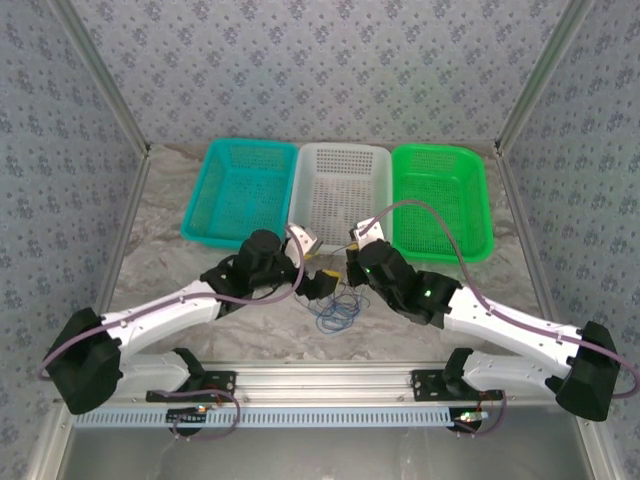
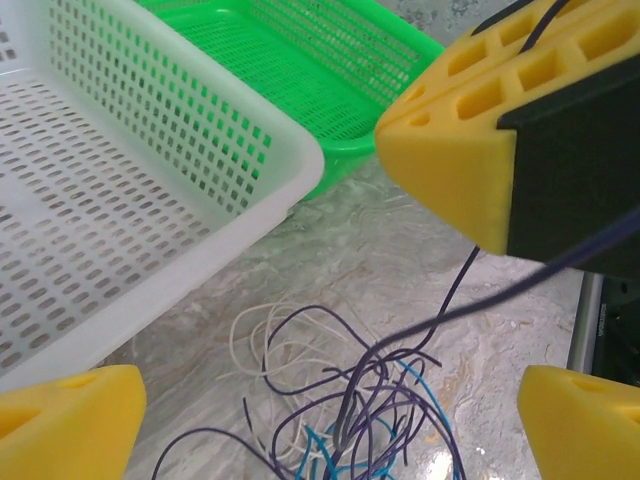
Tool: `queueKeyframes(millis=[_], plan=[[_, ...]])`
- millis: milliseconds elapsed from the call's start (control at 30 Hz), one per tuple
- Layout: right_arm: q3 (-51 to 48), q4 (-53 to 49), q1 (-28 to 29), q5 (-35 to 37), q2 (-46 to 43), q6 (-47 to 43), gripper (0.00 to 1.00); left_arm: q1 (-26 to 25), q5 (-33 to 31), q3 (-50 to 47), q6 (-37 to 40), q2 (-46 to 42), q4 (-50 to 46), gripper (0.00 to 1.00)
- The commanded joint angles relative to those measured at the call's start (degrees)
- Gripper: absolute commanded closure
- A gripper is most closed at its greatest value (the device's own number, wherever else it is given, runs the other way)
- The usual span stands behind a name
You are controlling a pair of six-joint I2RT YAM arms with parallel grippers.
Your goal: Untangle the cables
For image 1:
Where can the teal plastic basket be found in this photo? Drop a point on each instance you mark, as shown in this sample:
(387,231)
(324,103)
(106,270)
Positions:
(235,200)

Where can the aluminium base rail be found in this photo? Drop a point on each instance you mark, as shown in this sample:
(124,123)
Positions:
(320,382)

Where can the aluminium table side rail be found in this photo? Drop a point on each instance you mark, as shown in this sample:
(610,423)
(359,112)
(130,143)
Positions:
(525,240)
(125,225)

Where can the aluminium frame post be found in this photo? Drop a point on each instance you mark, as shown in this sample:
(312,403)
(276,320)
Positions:
(545,75)
(100,75)

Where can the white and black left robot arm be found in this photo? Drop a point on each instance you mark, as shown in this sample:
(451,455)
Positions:
(150,320)

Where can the white plastic basket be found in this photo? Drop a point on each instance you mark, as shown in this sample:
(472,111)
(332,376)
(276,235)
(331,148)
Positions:
(340,195)

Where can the small circuit board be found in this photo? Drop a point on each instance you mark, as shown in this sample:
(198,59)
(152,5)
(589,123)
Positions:
(470,417)
(192,414)

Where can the green plastic basket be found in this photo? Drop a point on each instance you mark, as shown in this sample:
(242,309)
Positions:
(440,205)

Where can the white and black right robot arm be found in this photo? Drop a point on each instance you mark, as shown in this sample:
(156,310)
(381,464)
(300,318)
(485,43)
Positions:
(510,325)

